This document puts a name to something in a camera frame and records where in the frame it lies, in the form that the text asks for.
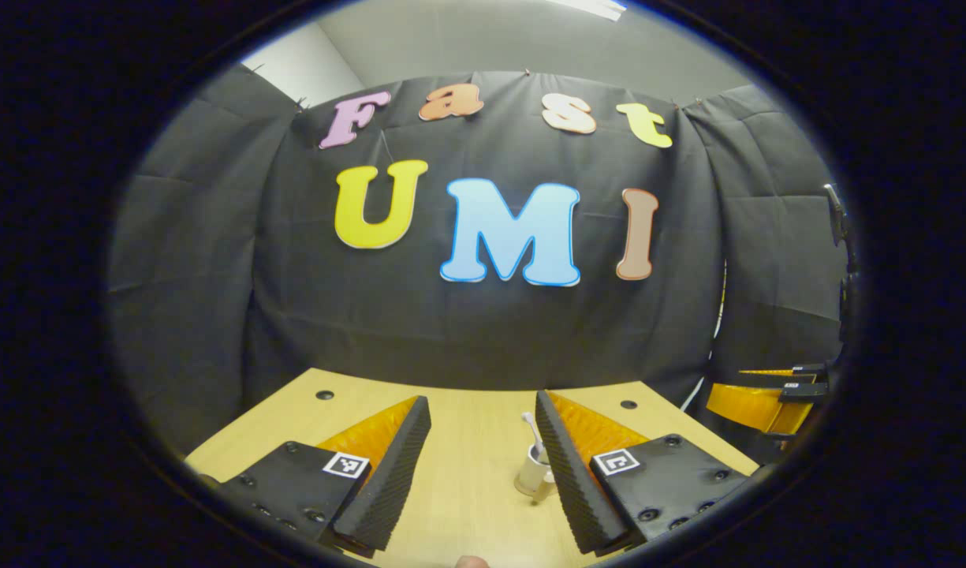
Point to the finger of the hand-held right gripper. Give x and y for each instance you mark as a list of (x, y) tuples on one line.
[(806, 371), (751, 406)]

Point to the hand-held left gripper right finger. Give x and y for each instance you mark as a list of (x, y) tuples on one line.
[(569, 489)]

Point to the pink toothbrush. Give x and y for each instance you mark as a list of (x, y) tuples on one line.
[(532, 430)]

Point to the white cup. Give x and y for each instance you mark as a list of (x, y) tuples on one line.
[(530, 477)]

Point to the ceiling light panel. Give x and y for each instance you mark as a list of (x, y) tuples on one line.
[(589, 8)]

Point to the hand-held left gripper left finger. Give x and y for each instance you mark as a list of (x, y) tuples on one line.
[(392, 481)]

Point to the black backdrop cloth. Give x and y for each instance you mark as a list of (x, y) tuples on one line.
[(451, 331)]

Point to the wooden desktop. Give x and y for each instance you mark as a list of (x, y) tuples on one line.
[(475, 442)]

